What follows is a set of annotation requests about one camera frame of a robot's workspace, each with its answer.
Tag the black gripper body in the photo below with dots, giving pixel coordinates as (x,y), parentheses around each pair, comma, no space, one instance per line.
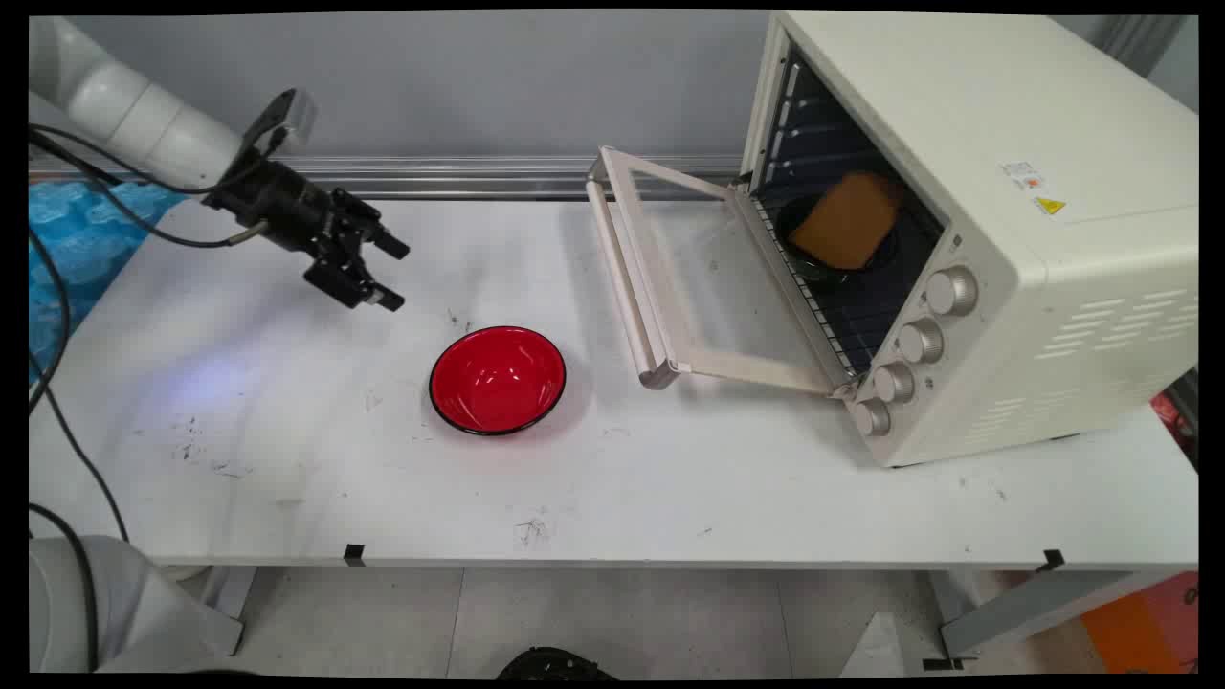
(287,212)

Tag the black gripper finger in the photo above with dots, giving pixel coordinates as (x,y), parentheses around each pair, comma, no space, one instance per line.
(368,290)
(390,244)

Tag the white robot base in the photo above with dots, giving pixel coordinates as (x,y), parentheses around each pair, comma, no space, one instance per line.
(105,608)

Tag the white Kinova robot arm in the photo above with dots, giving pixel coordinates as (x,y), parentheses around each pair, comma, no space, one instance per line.
(124,110)

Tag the red bowl black rim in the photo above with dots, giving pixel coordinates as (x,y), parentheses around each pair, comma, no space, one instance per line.
(497,380)

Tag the blue bubble wrap sheet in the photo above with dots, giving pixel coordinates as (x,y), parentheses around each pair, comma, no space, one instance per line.
(81,258)

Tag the glass oven door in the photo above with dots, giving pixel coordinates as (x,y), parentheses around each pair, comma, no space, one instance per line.
(689,277)

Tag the black round object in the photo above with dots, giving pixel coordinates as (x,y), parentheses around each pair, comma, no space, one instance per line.
(555,664)

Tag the orange bread slice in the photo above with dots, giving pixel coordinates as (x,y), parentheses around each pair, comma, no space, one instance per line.
(848,222)

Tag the small silver oven knob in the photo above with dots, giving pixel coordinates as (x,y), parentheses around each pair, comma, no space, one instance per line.
(872,417)

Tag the medium silver oven knob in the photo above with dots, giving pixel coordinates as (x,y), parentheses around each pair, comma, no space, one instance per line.
(894,383)
(921,341)

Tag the large silver oven knob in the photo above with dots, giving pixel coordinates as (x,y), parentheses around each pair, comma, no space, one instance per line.
(951,291)

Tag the cream toaster oven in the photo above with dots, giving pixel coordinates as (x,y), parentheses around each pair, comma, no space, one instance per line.
(1034,239)

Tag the yellow warning sticker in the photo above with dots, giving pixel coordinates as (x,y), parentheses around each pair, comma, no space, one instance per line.
(1050,206)

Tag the white table leg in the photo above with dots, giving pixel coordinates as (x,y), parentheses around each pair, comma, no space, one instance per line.
(1034,608)

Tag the red packaged item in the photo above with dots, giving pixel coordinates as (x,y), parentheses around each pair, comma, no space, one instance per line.
(1173,416)

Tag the orange box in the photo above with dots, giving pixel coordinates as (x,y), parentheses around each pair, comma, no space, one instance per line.
(1144,627)

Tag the aluminium rail profile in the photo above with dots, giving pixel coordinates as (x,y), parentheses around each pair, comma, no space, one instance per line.
(431,177)

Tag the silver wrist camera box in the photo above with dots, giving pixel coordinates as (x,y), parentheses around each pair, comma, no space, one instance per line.
(283,120)

